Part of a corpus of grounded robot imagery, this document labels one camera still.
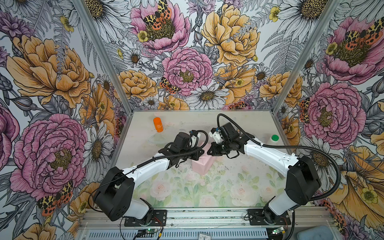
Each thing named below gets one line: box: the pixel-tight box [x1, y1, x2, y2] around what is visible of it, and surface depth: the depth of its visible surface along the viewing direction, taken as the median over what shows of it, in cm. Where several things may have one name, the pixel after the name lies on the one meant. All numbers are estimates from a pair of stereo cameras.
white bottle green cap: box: [270, 134, 280, 143], surface depth 96 cm
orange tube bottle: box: [153, 117, 164, 133], surface depth 107 cm
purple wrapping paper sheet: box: [192, 142, 216, 176], surface depth 83 cm
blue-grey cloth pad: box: [297, 225, 336, 240], surface depth 70 cm
